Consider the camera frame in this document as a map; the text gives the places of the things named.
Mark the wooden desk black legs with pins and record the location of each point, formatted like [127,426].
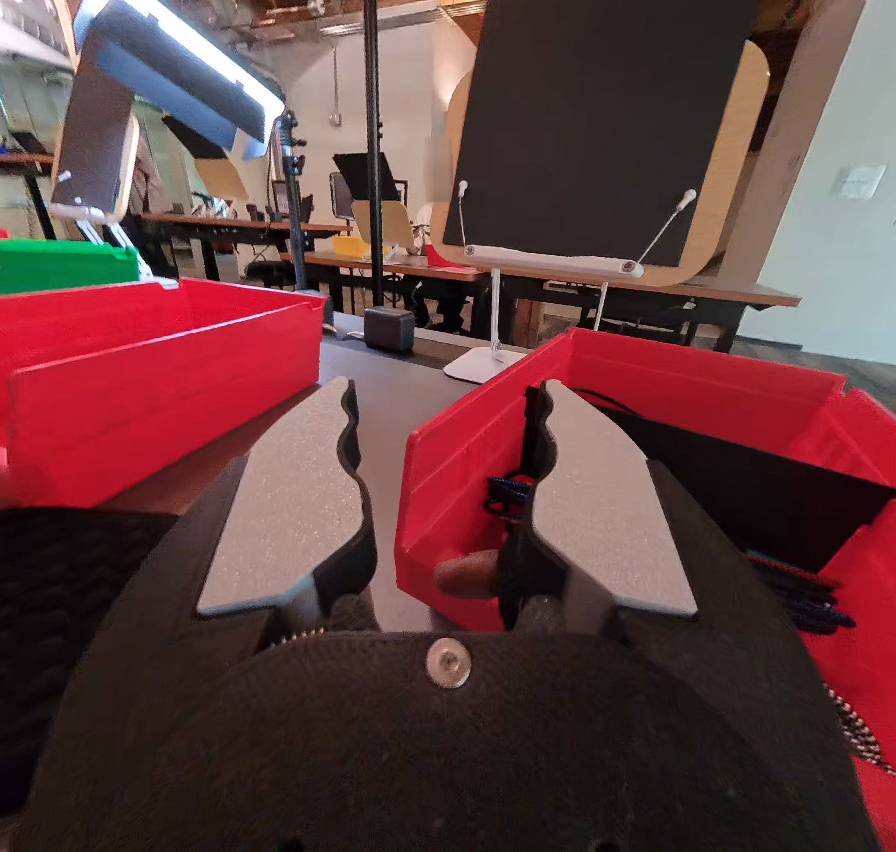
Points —
[210,220]
[728,292]

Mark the yellow plastic bin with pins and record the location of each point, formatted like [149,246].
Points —
[350,246]

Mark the black sheet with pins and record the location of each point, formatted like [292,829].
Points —
[602,96]

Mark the black quilted pad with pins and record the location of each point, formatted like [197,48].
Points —
[63,621]

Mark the white wall sign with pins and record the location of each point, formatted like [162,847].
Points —
[861,182]

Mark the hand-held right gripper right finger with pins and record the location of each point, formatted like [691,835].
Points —
[602,509]

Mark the white book stand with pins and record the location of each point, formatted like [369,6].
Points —
[91,215]
[553,260]

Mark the black vertical pole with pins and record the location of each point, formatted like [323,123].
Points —
[372,131]

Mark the green plastic bin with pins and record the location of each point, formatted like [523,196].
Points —
[63,264]

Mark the red plastic bin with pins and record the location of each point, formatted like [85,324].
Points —
[448,502]
[140,411]

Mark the grey charger cube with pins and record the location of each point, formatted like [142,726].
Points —
[388,330]

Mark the black light stand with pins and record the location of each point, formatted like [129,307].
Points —
[290,187]

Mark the led light panel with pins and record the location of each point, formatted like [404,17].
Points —
[175,68]

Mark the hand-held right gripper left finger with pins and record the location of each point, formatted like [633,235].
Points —
[294,502]

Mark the person's right hand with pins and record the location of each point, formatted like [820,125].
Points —
[465,575]

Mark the black-faced wooden board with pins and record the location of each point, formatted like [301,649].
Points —
[367,180]
[94,131]
[203,159]

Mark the rounded wooden board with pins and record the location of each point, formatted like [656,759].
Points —
[724,201]

